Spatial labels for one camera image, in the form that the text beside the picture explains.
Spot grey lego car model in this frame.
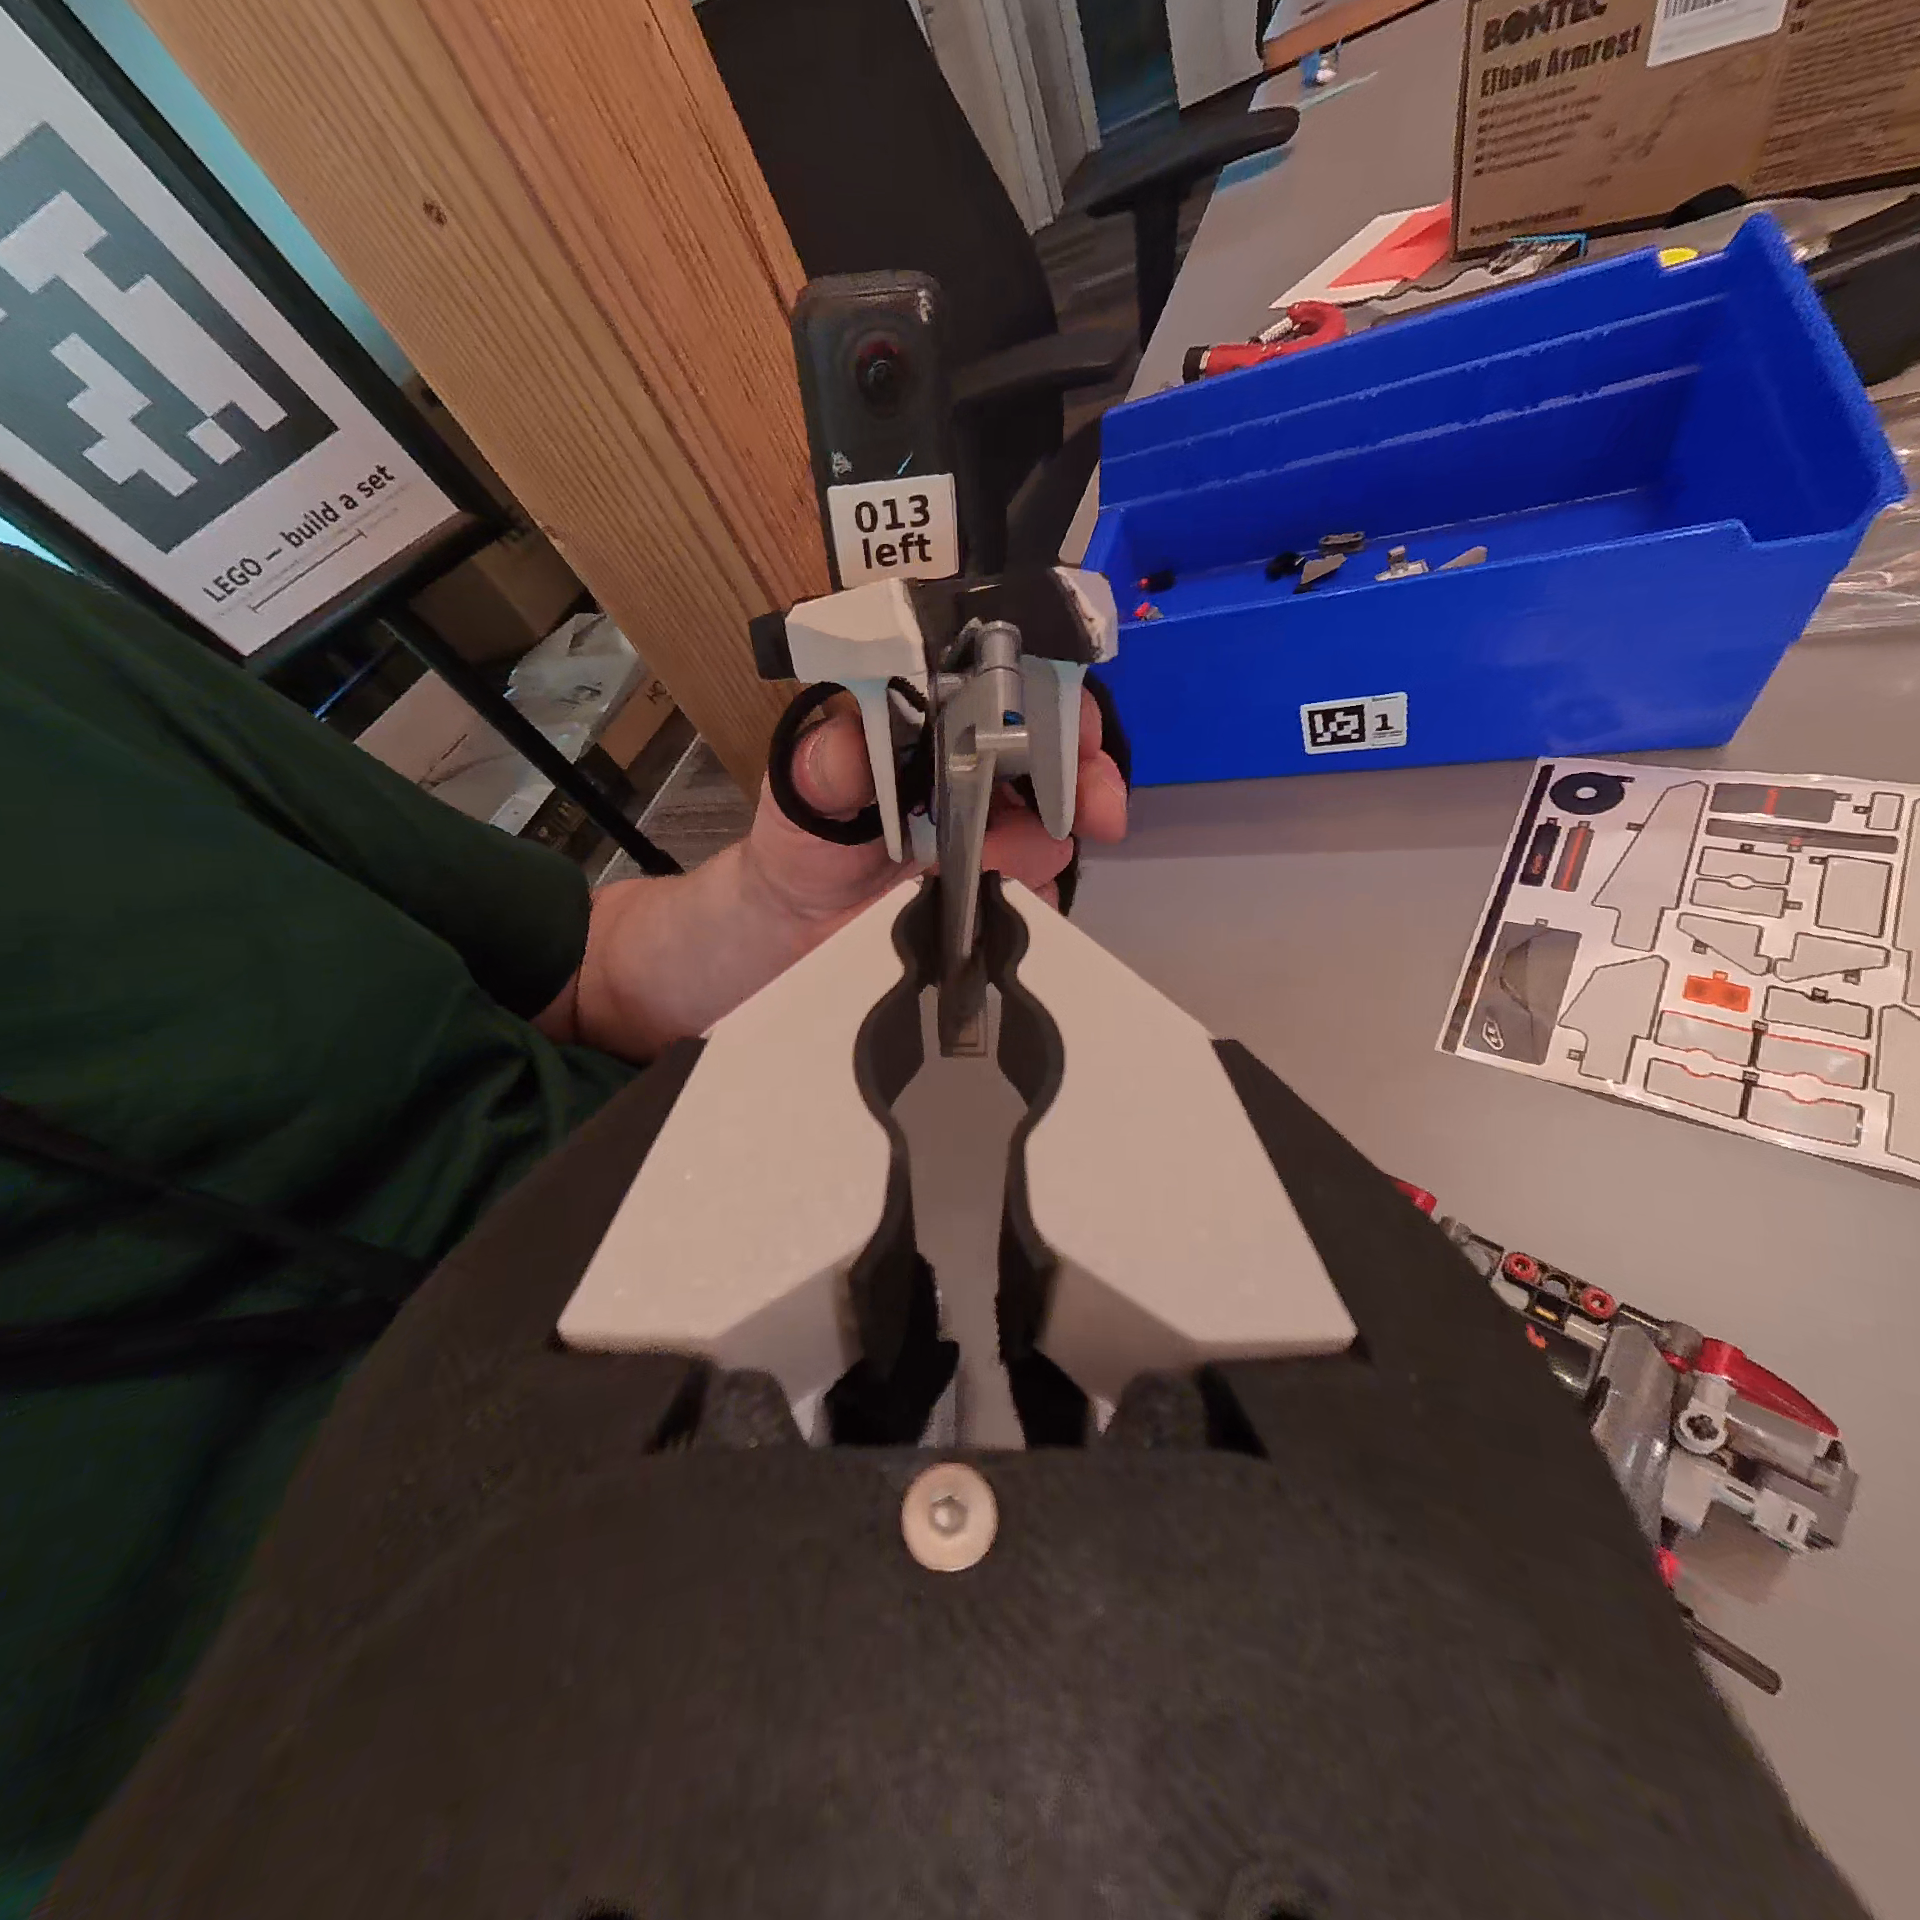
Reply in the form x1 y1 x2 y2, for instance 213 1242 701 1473
1387 1177 1863 1696

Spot lego sticker sheet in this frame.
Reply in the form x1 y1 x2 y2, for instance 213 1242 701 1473
1437 756 1920 1180

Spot black framed tag sign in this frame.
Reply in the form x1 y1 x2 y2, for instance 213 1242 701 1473
0 0 519 669

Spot black sign stand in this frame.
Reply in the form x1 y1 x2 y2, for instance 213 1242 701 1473
257 510 685 880

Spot red and white card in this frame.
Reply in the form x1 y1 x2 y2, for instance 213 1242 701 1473
1290 201 1455 301

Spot person's left forearm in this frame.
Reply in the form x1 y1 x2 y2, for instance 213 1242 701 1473
570 861 752 1069

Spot assorted spare lego parts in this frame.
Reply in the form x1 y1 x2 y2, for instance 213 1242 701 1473
1132 528 1490 619

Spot small grey lego assembly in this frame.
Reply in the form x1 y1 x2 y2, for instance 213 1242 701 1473
919 618 1034 1058

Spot blue plastic bin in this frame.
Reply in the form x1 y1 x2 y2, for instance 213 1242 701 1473
1084 211 1912 789

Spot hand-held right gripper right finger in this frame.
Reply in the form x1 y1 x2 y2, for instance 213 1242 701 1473
989 874 1362 1445

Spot red black hand tool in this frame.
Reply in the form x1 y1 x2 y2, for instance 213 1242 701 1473
1181 299 1354 386

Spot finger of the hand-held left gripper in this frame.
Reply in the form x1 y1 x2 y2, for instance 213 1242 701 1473
1029 566 1122 846
786 576 932 869

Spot wooden post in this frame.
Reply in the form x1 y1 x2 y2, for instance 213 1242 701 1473
128 0 835 798

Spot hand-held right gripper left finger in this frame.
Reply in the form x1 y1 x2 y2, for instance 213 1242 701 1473
555 878 941 1445

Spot brown cardboard moving box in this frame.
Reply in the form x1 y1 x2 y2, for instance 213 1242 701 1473
408 516 591 635

